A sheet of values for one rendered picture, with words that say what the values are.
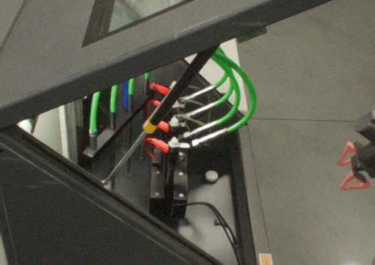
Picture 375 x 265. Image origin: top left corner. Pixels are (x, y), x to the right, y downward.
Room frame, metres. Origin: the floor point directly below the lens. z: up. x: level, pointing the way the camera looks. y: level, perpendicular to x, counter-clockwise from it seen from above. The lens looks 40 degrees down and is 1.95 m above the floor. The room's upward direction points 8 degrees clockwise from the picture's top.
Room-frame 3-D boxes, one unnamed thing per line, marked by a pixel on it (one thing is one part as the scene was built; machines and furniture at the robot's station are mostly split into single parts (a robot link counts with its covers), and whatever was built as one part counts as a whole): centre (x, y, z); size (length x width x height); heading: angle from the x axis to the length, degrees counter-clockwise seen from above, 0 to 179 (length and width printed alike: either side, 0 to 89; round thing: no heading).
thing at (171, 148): (0.89, 0.02, 1.03); 0.05 x 0.03 x 0.21; 96
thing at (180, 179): (1.01, 0.04, 0.91); 0.34 x 0.10 x 0.15; 6
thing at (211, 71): (1.60, -0.05, 0.97); 0.70 x 0.22 x 0.03; 6
